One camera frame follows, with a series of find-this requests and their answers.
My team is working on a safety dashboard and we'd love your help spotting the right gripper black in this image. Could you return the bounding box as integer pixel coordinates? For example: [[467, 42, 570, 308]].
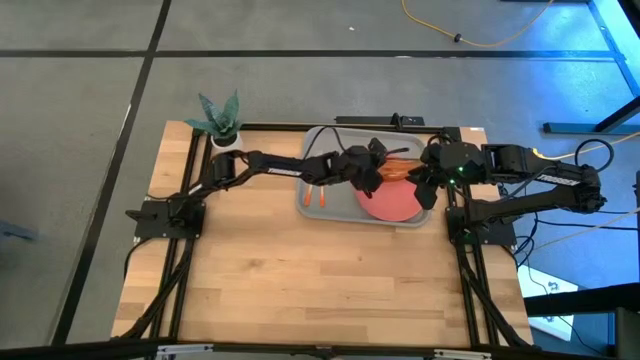
[[407, 141, 487, 211]]

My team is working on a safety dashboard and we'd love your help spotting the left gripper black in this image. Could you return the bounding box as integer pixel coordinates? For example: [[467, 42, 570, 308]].
[[327, 136, 390, 199]]

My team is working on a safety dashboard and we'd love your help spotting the amber faceted plastic cup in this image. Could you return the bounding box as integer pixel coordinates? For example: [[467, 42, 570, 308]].
[[378, 156, 422, 184]]

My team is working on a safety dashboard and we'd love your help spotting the pink round plate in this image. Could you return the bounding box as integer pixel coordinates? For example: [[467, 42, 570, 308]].
[[353, 174, 424, 223]]

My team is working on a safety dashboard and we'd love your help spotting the grey plastic tray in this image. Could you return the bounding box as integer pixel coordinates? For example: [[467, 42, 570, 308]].
[[295, 125, 434, 229]]

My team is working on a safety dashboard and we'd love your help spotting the white plant pot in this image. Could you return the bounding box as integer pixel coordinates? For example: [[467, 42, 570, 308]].
[[210, 130, 245, 155]]

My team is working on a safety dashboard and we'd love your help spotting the green spiky plant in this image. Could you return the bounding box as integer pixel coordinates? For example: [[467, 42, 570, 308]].
[[184, 89, 245, 140]]

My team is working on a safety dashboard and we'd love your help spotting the white printed sheet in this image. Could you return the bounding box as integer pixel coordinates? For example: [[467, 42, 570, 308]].
[[517, 264, 581, 342]]

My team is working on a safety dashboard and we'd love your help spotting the black slanted beam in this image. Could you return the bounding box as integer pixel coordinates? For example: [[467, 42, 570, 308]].
[[523, 282, 640, 317]]

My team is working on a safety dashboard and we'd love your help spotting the black bar mount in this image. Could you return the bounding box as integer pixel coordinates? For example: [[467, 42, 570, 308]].
[[334, 113, 426, 127]]

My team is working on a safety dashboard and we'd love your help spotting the black aluminium table frame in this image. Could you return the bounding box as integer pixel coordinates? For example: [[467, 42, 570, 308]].
[[117, 122, 534, 351]]

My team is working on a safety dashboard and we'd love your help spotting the yellow floor cable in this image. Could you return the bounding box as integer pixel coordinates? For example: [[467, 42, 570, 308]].
[[399, 0, 556, 50]]

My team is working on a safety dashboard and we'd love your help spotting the blue table frame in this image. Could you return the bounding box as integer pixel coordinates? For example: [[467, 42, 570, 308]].
[[542, 0, 640, 136]]

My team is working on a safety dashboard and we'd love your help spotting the silver frame bracket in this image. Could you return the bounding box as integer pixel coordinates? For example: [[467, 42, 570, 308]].
[[432, 348, 494, 360], [156, 343, 215, 357]]

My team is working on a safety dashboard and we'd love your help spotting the beige slanting cable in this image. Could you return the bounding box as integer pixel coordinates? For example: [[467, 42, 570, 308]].
[[529, 206, 640, 252]]

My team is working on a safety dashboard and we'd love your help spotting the black floor cable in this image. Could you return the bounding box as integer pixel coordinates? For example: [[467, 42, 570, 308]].
[[537, 202, 640, 232]]

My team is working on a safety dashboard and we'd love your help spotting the yellow hanging cable with plug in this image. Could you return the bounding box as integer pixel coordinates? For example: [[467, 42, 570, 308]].
[[530, 130, 640, 162]]

